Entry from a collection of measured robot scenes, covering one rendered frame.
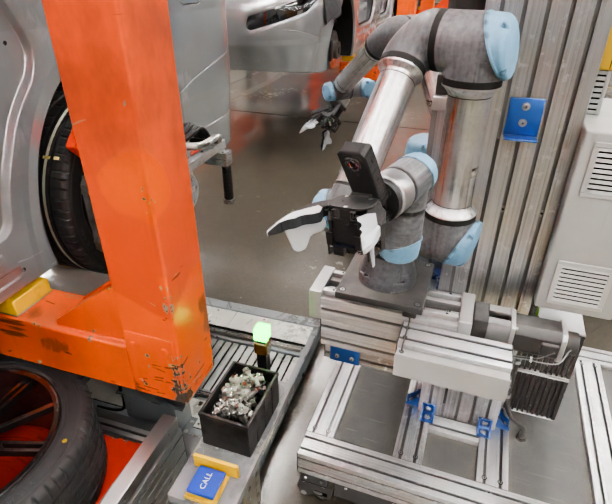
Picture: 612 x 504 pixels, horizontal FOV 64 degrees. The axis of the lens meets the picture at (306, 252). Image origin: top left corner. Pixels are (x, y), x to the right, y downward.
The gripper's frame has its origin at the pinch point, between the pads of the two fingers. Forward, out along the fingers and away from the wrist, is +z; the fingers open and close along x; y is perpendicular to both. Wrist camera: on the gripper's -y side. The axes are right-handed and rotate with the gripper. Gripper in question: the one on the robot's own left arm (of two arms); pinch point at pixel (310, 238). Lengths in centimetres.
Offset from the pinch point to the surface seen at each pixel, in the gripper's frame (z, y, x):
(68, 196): -25, 16, 107
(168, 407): -24, 90, 87
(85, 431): 8, 65, 74
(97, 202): -8, 6, 62
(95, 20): -11, -29, 49
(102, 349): -5, 49, 77
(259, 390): -24, 63, 41
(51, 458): 18, 64, 73
